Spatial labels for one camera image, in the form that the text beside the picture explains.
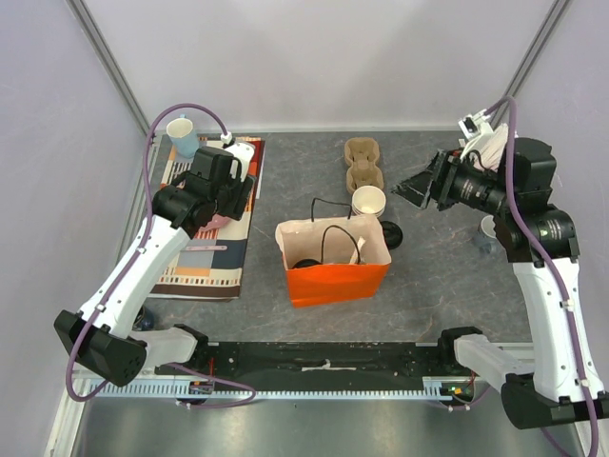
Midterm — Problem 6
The orange paper bag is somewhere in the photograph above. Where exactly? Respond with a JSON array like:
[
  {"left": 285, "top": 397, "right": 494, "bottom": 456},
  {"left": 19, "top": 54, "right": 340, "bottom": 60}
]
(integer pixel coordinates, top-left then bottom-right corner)
[{"left": 275, "top": 197, "right": 392, "bottom": 308}]

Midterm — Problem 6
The black coffee cup lid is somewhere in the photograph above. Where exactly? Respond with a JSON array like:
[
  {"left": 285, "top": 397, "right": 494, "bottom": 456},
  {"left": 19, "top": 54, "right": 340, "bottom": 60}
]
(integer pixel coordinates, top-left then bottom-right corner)
[{"left": 292, "top": 258, "right": 321, "bottom": 269}]

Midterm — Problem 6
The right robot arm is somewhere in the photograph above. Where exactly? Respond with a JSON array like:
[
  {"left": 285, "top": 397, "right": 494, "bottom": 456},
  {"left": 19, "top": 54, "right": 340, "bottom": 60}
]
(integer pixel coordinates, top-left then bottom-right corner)
[{"left": 391, "top": 138, "right": 608, "bottom": 429}]

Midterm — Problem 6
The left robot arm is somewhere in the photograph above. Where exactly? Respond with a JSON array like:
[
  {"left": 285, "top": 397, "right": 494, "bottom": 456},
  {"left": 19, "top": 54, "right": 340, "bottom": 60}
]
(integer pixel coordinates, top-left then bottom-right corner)
[{"left": 53, "top": 142, "right": 256, "bottom": 387}]

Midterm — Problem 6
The pink polka dot plate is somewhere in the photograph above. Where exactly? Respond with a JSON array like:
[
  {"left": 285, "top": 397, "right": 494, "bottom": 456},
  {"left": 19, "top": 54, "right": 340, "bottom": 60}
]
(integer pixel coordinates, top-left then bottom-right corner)
[{"left": 200, "top": 214, "right": 230, "bottom": 231}]

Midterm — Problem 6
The white paper straws bundle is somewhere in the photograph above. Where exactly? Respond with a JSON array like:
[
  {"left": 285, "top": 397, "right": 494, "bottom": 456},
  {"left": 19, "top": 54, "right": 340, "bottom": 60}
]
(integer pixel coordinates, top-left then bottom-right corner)
[{"left": 467, "top": 123, "right": 508, "bottom": 172}]

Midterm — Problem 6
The stack of paper cups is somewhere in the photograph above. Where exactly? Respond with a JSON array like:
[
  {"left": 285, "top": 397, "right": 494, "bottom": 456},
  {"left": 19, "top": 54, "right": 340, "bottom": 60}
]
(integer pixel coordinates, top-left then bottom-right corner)
[{"left": 351, "top": 186, "right": 386, "bottom": 217}]

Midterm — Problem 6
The stack of black lids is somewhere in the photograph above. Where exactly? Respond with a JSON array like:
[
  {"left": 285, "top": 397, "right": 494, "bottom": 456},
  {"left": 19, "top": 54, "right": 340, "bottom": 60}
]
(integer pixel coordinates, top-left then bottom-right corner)
[{"left": 381, "top": 221, "right": 403, "bottom": 250}]

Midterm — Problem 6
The grey speckled mug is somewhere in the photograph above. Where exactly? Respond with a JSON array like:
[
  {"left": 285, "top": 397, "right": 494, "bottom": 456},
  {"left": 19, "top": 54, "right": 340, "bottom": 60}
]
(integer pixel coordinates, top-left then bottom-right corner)
[{"left": 473, "top": 215, "right": 499, "bottom": 254}]

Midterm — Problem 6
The lower brown cup carrier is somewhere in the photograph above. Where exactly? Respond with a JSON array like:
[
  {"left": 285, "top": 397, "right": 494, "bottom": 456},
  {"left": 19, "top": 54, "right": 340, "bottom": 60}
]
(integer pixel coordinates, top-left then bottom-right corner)
[{"left": 344, "top": 137, "right": 384, "bottom": 194}]

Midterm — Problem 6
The colourful patchwork placemat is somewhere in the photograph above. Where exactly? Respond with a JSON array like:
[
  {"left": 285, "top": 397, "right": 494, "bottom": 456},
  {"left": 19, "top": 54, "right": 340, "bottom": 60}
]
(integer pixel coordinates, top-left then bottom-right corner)
[{"left": 149, "top": 134, "right": 265, "bottom": 301}]

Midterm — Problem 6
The light blue mug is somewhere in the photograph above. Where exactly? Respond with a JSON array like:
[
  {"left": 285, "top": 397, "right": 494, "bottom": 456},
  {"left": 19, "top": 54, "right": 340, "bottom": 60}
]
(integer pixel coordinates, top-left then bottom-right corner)
[{"left": 167, "top": 114, "right": 200, "bottom": 159}]

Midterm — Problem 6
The dark blue mug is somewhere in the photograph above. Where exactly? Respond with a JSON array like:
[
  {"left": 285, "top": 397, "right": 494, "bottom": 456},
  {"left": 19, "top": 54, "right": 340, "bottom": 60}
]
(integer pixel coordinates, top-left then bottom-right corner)
[{"left": 132, "top": 307, "right": 155, "bottom": 331}]

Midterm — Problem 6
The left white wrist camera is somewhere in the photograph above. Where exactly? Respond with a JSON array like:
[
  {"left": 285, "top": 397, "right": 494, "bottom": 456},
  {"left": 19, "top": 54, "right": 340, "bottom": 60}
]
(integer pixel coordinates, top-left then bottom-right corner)
[{"left": 223, "top": 138, "right": 255, "bottom": 181}]

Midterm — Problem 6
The pink handled fork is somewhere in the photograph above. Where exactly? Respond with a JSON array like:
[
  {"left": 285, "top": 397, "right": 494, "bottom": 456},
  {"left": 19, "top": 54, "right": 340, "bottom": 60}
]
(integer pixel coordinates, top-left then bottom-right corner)
[{"left": 182, "top": 245, "right": 228, "bottom": 252}]

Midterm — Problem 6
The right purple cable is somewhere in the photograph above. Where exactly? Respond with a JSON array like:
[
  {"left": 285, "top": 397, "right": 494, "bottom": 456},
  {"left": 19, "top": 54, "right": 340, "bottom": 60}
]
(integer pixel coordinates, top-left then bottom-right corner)
[{"left": 481, "top": 95, "right": 601, "bottom": 457}]

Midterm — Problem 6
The purple cable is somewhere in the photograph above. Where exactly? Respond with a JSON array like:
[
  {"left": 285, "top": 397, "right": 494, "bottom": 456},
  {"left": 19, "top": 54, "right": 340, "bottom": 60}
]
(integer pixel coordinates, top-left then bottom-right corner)
[
  {"left": 481, "top": 95, "right": 601, "bottom": 457},
  {"left": 65, "top": 102, "right": 258, "bottom": 409}
]

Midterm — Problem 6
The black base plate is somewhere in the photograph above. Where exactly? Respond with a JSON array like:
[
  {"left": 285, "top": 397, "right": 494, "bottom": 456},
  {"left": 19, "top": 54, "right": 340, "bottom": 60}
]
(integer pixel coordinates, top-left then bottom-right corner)
[{"left": 186, "top": 342, "right": 472, "bottom": 393}]

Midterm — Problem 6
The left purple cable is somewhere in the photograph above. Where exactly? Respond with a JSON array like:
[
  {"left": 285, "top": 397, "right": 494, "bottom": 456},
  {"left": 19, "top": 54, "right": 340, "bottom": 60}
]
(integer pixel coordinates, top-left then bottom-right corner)
[{"left": 65, "top": 102, "right": 258, "bottom": 409}]

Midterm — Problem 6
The slotted cable duct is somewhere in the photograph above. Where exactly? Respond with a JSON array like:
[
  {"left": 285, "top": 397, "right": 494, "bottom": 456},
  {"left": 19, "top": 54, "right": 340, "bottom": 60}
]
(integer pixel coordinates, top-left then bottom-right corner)
[{"left": 98, "top": 377, "right": 455, "bottom": 401}]

